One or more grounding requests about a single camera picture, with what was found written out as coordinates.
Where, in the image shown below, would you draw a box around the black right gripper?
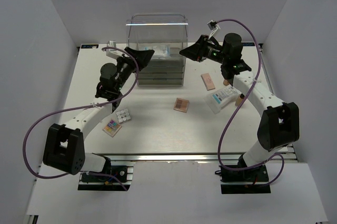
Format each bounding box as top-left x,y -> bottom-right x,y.
180,35 -> 229,65

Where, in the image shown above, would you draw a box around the blue label sticker right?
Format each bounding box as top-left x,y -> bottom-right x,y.
242,42 -> 255,47

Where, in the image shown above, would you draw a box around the pink slim makeup palette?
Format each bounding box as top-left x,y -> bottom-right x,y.
201,73 -> 215,91

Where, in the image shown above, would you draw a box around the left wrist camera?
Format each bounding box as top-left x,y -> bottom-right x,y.
105,40 -> 122,59

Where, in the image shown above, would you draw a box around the white puffy cotton pad bag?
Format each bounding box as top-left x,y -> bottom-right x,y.
144,45 -> 171,58

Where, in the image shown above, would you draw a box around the white cotton pad pack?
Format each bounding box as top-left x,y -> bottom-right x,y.
204,86 -> 239,114

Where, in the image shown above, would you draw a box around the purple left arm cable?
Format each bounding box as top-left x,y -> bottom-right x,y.
22,46 -> 140,191

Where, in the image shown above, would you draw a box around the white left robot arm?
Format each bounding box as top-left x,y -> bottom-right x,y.
43,47 -> 155,181

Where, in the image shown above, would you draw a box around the beige foundation bottle grey pump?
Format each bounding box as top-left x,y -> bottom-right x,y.
223,79 -> 230,86

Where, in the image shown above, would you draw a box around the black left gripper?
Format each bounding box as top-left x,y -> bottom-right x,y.
115,48 -> 154,92

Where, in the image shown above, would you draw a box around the colourful eyeshadow palette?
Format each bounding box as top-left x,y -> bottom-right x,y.
102,119 -> 122,137

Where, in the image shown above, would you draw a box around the clear smoky makeup organizer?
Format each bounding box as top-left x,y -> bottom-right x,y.
126,13 -> 188,86

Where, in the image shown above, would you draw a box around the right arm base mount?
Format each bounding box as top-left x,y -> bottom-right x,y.
214,166 -> 271,195

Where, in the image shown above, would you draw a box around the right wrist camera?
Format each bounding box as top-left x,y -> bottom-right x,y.
207,20 -> 220,39

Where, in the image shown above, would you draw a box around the blue label sticker left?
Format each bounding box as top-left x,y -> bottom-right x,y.
81,44 -> 99,49

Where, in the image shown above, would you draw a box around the grey nine-pan eyeshadow palette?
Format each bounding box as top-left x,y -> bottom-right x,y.
115,108 -> 132,124

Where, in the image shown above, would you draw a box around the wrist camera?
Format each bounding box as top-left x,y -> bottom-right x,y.
207,20 -> 220,39
105,40 -> 122,59

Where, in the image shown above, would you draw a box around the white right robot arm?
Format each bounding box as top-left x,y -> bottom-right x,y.
180,33 -> 300,181

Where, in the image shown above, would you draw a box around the blue label sticker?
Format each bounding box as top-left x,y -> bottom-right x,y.
242,42 -> 255,47
81,44 -> 99,49

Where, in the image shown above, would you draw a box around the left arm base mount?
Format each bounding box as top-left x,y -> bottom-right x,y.
77,161 -> 134,191

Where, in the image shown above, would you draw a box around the brown four-pan eyeshadow palette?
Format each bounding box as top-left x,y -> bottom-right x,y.
173,98 -> 189,113

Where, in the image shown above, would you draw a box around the beige foundation bottle black cap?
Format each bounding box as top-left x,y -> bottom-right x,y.
235,94 -> 245,107

